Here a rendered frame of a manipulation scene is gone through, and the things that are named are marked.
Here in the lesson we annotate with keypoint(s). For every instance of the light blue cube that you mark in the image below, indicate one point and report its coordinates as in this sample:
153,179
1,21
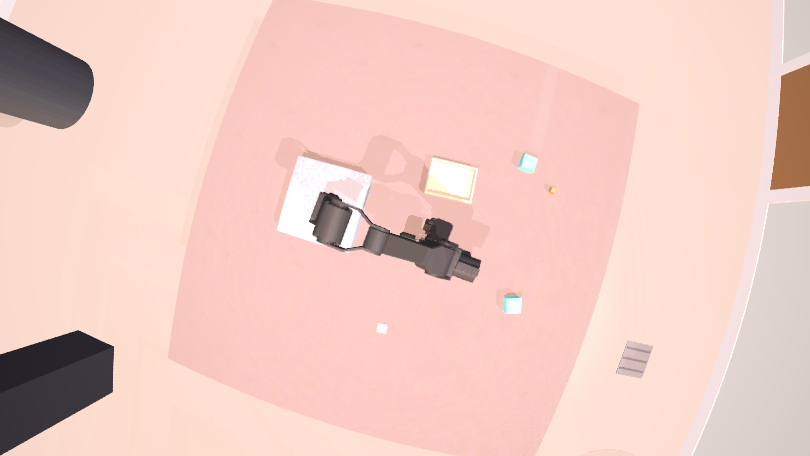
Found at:
527,163
512,304

